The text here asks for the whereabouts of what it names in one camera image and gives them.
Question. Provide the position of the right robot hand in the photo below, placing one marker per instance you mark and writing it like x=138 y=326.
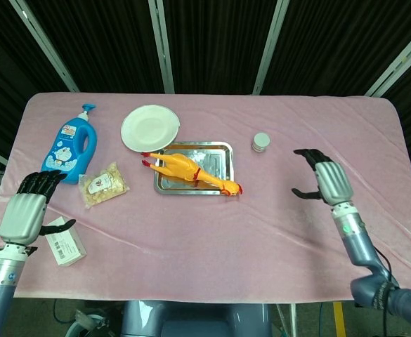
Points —
x=333 y=182

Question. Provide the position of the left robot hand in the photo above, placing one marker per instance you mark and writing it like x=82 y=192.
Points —
x=22 y=217

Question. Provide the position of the yellow rubber chicken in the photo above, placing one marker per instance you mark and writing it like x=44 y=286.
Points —
x=180 y=166

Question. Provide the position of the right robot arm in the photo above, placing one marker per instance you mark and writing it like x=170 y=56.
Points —
x=359 y=245

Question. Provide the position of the stainless steel tray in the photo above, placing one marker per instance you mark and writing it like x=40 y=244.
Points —
x=212 y=158

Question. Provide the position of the white cardboard box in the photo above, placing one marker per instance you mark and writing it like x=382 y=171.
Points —
x=66 y=245

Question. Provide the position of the blue detergent pump bottle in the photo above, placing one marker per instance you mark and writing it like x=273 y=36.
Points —
x=68 y=154

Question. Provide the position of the clear bag of snacks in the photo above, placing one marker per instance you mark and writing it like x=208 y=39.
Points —
x=103 y=186

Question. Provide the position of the pale plastic bucket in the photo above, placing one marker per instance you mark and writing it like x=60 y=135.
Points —
x=85 y=324

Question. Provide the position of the pink velvet tablecloth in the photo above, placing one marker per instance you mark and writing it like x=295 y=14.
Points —
x=208 y=245

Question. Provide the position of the white paper plate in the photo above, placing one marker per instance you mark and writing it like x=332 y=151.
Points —
x=149 y=128

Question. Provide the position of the grey-blue robot torso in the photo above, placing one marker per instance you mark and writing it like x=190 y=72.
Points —
x=191 y=319

